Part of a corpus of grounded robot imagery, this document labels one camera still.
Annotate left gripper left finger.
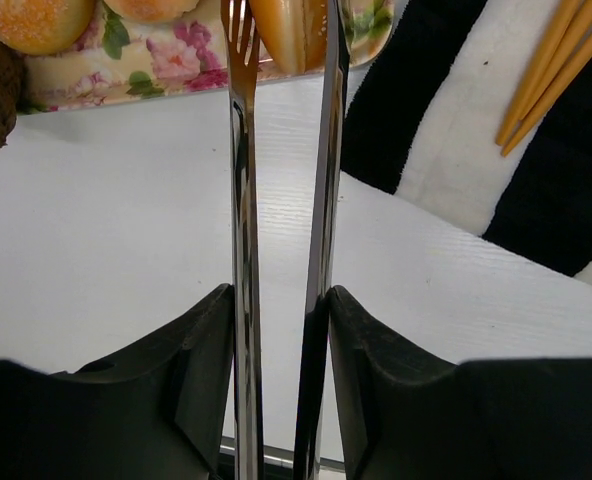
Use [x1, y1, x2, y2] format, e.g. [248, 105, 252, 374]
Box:
[0, 284, 233, 479]

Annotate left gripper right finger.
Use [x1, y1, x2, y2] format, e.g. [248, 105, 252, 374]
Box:
[328, 286, 592, 479]

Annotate metal serving tongs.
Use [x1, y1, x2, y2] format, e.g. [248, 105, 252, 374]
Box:
[220, 1, 350, 479]

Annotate round bread roll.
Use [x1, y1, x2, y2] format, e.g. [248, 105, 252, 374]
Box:
[105, 0, 199, 24]

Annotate black white striped cloth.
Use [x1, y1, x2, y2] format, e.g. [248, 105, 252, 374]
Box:
[339, 0, 592, 294]

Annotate floral rectangular tray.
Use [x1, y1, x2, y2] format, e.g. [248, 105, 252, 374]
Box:
[18, 0, 396, 116]

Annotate split sandwich bun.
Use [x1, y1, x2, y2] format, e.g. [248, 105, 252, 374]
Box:
[250, 0, 328, 75]

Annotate sugared ring donut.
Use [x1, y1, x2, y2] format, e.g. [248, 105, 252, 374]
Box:
[0, 0, 96, 55]

